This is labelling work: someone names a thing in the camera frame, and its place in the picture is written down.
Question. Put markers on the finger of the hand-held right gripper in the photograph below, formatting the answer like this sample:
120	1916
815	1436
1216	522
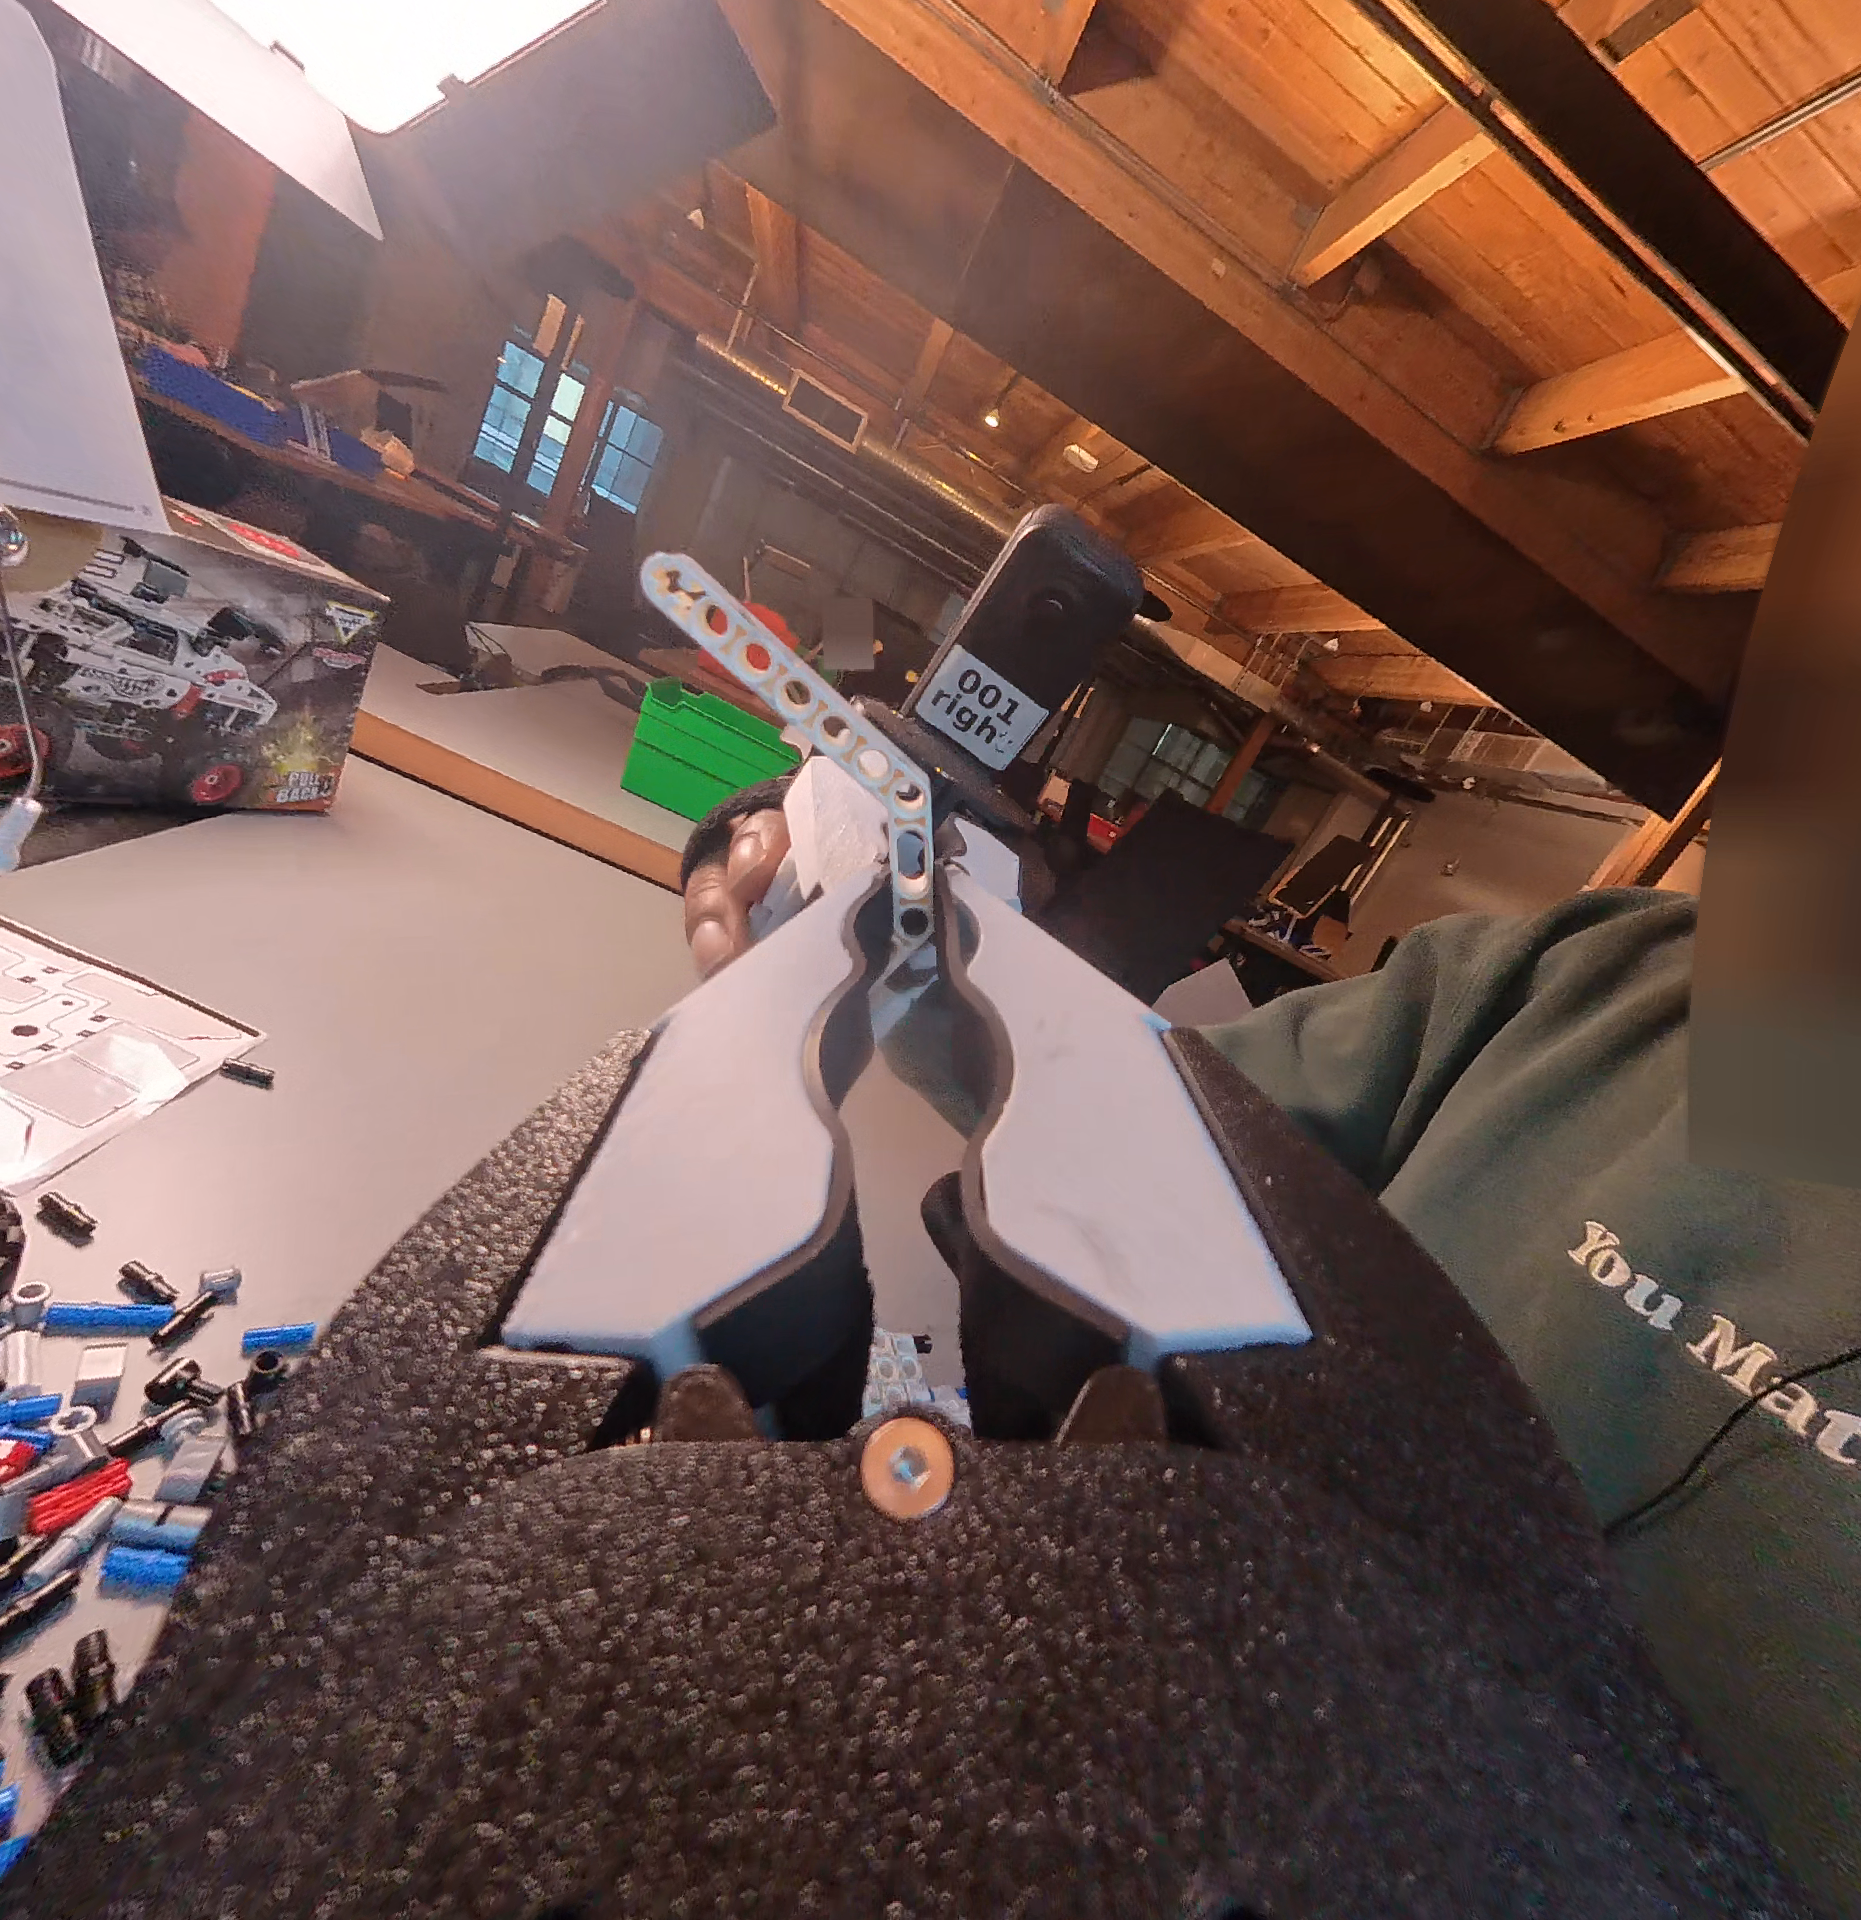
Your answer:
838	835
987	862

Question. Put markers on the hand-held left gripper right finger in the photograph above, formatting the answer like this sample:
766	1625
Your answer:
1125	1183

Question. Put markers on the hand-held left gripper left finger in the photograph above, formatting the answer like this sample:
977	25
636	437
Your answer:
686	1169

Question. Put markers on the white bent beam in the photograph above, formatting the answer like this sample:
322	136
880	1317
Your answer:
786	692

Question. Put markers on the pile of small brick parts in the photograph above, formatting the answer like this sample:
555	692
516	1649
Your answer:
89	1473

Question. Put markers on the instruction booklet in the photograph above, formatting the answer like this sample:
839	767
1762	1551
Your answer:
40	298

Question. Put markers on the person's right forearm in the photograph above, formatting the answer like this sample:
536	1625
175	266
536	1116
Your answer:
1307	1060

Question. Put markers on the grey desk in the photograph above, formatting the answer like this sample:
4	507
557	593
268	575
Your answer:
419	931

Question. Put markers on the person's right hand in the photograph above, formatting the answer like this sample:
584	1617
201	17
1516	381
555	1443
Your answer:
728	883

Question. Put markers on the green bin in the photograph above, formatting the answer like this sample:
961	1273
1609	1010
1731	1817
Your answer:
706	753

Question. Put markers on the wood edged table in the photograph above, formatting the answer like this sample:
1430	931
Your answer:
525	706

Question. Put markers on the person's green sweatshirt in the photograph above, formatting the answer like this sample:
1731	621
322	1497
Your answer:
1623	1351

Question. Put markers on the background work table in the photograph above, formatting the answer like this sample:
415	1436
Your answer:
344	452

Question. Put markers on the white sticker sheet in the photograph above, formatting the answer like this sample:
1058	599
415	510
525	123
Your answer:
73	1043

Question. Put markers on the toy truck set box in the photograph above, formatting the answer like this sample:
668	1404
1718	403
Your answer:
165	674

